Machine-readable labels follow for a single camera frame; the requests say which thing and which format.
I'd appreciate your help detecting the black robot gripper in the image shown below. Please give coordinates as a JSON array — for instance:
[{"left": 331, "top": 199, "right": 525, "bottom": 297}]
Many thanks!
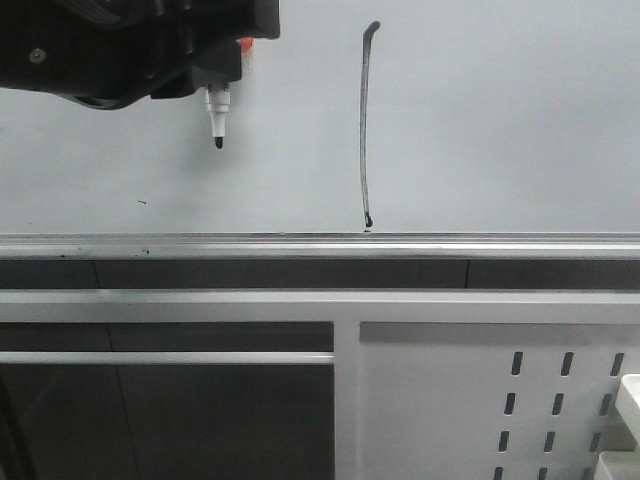
[{"left": 1, "top": 1, "right": 280, "bottom": 110}]

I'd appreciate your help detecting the red round magnet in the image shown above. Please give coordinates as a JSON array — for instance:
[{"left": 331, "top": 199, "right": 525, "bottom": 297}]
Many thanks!
[{"left": 237, "top": 37, "right": 254, "bottom": 56}]

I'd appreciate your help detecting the white black whiteboard marker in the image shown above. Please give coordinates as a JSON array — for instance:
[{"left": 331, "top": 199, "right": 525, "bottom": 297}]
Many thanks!
[{"left": 205, "top": 84, "right": 231, "bottom": 149}]

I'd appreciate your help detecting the white whiteboard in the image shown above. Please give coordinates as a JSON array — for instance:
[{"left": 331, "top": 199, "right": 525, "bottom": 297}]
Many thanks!
[{"left": 1, "top": 1, "right": 639, "bottom": 234}]

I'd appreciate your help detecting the white perforated pegboard panel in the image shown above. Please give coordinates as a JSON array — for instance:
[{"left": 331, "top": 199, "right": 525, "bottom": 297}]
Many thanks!
[{"left": 359, "top": 323, "right": 639, "bottom": 479}]

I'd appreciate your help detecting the white plastic bin upper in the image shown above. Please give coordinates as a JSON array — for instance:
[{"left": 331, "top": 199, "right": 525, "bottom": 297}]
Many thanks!
[{"left": 616, "top": 374, "right": 640, "bottom": 441}]

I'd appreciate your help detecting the white plastic bin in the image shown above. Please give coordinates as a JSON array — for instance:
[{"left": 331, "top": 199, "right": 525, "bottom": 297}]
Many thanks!
[
  {"left": 616, "top": 374, "right": 640, "bottom": 441},
  {"left": 593, "top": 451, "right": 640, "bottom": 480}
]

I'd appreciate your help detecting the white plastic bin lower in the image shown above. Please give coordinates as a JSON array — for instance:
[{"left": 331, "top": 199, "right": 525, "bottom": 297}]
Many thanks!
[{"left": 593, "top": 451, "right": 640, "bottom": 480}]

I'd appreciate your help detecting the aluminium whiteboard tray rail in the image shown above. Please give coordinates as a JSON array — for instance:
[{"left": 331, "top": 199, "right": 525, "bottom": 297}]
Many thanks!
[{"left": 1, "top": 233, "right": 639, "bottom": 260}]

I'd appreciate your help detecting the white metal frame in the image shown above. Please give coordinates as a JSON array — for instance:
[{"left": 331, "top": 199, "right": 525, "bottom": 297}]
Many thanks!
[{"left": 1, "top": 290, "right": 639, "bottom": 479}]

